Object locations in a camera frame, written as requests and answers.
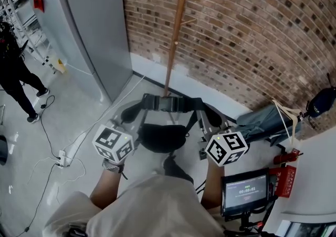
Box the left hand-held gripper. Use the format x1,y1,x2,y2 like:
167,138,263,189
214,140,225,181
91,117,144,163

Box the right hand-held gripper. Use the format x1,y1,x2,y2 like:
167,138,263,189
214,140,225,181
198,109,249,166

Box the black backpack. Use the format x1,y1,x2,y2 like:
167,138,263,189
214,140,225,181
120,93,224,154

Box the wooden coat rack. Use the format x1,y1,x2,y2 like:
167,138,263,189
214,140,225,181
159,0,208,99

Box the person's left forearm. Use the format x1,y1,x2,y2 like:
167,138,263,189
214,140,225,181
89,161,124,209

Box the person's right forearm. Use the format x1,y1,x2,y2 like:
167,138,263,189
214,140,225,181
201,161,225,209

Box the white metal shelf rack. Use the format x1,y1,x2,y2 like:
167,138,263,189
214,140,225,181
0,0,55,70

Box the grey cloth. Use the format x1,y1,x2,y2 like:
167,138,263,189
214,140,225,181
235,104,302,144

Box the small black monitor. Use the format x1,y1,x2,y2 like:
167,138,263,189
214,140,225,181
220,168,270,218

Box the white power strip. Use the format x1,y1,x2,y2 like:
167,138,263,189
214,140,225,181
54,149,71,168

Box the red fire extinguisher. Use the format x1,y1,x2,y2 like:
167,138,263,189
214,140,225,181
272,148,302,166

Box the red box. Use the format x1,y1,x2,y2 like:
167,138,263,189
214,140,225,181
268,165,297,199

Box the person's beige shirt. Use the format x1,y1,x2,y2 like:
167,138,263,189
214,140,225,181
44,171,224,237

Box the white counter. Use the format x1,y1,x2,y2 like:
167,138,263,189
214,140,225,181
262,122,336,237

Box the yellow floor sign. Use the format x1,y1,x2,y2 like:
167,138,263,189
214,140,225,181
54,58,68,74

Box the dark blue bag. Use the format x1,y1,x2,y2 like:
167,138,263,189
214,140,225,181
304,73,336,129

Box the black round object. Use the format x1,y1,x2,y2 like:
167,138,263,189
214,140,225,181
0,135,9,166

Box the grey refrigerator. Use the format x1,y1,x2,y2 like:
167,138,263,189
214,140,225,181
26,0,133,103

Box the black wrist strap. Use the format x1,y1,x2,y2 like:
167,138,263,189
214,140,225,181
101,158,129,180

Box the white power cable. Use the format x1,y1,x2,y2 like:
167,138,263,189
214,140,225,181
27,64,169,186

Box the black floor cable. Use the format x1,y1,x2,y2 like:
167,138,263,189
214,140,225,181
23,95,62,233

